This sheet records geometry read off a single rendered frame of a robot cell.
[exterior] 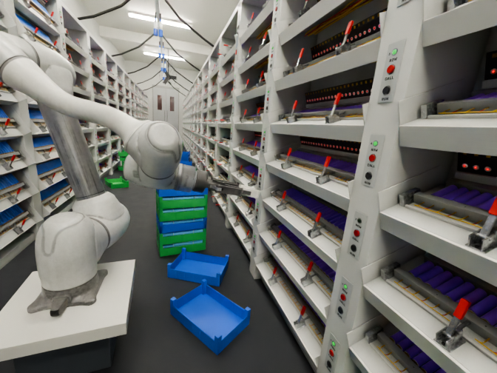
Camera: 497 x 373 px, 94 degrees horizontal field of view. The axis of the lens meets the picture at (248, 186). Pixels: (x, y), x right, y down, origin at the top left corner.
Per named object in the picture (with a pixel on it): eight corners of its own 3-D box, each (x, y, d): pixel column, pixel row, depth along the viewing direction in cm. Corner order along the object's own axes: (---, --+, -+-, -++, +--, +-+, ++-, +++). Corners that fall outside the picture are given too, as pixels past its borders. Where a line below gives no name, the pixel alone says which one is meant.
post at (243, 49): (227, 228, 198) (242, -4, 158) (225, 223, 207) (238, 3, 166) (249, 227, 205) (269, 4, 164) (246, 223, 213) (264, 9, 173)
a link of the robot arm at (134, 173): (171, 196, 79) (177, 183, 68) (120, 187, 74) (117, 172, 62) (177, 167, 83) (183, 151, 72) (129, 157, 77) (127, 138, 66)
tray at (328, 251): (339, 275, 69) (335, 249, 65) (264, 206, 124) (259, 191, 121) (393, 249, 73) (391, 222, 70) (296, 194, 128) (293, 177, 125)
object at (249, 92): (268, 93, 119) (262, 64, 114) (237, 102, 175) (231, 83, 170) (302, 83, 123) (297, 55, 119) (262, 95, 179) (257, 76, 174)
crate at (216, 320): (169, 314, 105) (169, 298, 103) (203, 291, 121) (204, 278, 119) (217, 355, 88) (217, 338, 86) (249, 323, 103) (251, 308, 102)
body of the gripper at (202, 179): (190, 187, 83) (215, 192, 86) (192, 194, 75) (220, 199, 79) (195, 166, 82) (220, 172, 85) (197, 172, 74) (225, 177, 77)
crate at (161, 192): (159, 197, 139) (158, 183, 137) (155, 188, 156) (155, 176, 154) (208, 194, 152) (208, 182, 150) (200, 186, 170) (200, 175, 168)
